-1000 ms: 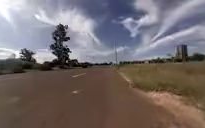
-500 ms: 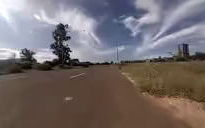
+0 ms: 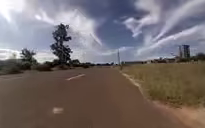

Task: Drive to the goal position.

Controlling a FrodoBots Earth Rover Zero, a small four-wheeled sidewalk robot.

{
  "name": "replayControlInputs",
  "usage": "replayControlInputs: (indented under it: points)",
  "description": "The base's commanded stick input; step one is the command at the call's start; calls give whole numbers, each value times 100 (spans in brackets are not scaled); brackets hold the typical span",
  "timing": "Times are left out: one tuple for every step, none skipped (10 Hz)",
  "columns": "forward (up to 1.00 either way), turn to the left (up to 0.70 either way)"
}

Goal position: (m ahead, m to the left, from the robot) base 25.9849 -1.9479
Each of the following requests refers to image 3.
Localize white dashed road line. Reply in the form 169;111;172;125
51;73;87;115

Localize distant clump of trees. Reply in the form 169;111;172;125
194;52;205;62

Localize reddish-brown asphalt road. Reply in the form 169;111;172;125
0;65;191;128

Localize small dark tree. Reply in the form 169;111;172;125
19;48;38;66

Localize tall tower building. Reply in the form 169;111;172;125
178;44;191;60

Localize distant low buildings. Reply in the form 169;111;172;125
123;57;178;65

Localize row of bushes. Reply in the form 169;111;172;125
0;58;91;76

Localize tall dark tree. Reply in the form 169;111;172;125
49;23;74;66

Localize dry grass field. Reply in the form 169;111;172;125
118;61;205;111

